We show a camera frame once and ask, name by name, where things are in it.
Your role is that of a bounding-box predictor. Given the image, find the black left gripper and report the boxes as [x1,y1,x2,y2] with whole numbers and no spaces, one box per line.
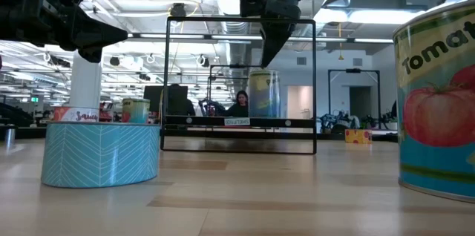
[0,0,129,63]

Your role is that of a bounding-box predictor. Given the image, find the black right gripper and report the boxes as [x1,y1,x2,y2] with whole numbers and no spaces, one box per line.
[260,0,302,68]

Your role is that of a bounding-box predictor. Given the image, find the tin can teal yellow label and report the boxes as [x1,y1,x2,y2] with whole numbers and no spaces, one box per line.
[247,69,281,119]

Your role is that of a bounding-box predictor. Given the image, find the tin can teal green label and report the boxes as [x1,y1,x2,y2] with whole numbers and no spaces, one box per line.
[121,97,151,125]

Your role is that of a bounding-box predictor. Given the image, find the short blue chevron tin can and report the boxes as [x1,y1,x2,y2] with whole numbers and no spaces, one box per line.
[40,121,161,189]

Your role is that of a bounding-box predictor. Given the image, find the tomato tin can teal label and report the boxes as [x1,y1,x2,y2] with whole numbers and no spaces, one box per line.
[392,0,475,204]

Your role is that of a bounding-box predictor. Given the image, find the white building pillar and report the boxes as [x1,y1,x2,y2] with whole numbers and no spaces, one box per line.
[68,49,104,109]

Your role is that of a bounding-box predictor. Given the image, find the person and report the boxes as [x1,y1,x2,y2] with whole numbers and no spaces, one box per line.
[222,90,250,118]

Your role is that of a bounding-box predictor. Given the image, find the long ceiling light strip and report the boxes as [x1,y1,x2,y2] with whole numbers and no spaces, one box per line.
[128,32,395,45]

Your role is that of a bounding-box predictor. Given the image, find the bright ceiling light panel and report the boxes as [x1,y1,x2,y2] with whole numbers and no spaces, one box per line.
[313,7,424,25]

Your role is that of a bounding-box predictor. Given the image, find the black computer monitor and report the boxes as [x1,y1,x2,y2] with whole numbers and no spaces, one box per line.
[143,83,197,117]

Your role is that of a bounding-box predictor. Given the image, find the yellow box with red dots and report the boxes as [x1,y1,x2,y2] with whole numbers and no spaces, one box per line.
[344,128,373,145]

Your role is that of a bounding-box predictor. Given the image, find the silver metal cup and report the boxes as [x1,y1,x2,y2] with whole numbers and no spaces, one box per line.
[4,125,16,147]

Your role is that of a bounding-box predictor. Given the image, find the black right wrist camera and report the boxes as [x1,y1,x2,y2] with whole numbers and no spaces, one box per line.
[239,0,266,19]

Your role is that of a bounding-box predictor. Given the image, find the black background station frame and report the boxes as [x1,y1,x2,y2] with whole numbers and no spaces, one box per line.
[208,64,263,118]
[327,68,381,133]

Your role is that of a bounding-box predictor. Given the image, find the yellow hanging cord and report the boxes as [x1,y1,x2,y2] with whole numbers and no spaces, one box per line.
[336,23,344,62]

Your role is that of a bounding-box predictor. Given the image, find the black aluminium table frame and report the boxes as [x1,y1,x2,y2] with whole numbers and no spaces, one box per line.
[0,126,400,142]

